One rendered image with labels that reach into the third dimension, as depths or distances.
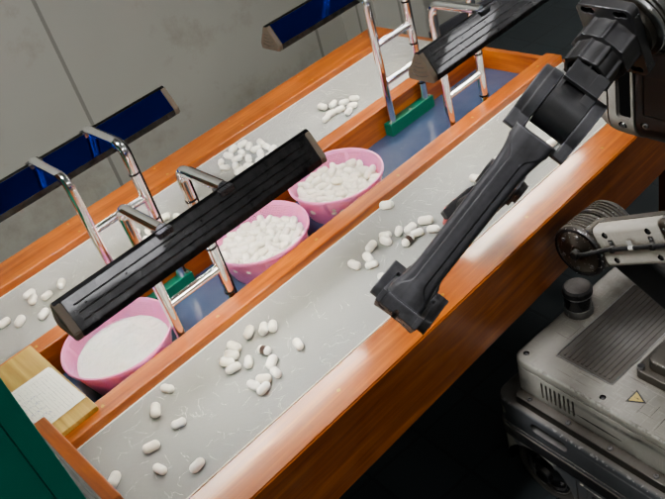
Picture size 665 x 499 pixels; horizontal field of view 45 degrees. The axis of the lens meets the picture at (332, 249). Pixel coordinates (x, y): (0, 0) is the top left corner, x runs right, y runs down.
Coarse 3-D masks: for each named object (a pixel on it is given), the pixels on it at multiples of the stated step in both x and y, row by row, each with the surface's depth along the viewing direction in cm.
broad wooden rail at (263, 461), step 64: (576, 192) 183; (640, 192) 206; (512, 256) 172; (448, 320) 162; (512, 320) 180; (320, 384) 155; (384, 384) 154; (448, 384) 170; (256, 448) 146; (320, 448) 146; (384, 448) 160
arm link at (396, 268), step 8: (520, 184) 146; (392, 264) 127; (400, 264) 128; (392, 272) 127; (400, 272) 127; (384, 280) 125; (376, 288) 125; (376, 296) 126; (432, 296) 127; (440, 296) 127; (440, 304) 126; (432, 312) 125; (424, 320) 124; (432, 320) 124; (424, 328) 124
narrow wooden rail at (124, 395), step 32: (544, 64) 235; (512, 96) 227; (416, 160) 211; (384, 192) 202; (352, 224) 197; (288, 256) 191; (256, 288) 184; (224, 320) 178; (160, 352) 174; (192, 352) 174; (128, 384) 168; (96, 416) 163
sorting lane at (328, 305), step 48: (480, 144) 214; (432, 192) 202; (528, 192) 191; (288, 288) 185; (336, 288) 181; (240, 336) 176; (288, 336) 172; (336, 336) 168; (192, 384) 167; (240, 384) 164; (288, 384) 160; (144, 432) 160; (192, 432) 157; (240, 432) 153; (144, 480) 150; (192, 480) 147
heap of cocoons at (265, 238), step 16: (256, 224) 210; (272, 224) 208; (288, 224) 206; (224, 240) 208; (240, 240) 206; (256, 240) 207; (272, 240) 204; (288, 240) 201; (224, 256) 202; (240, 256) 200; (256, 256) 198
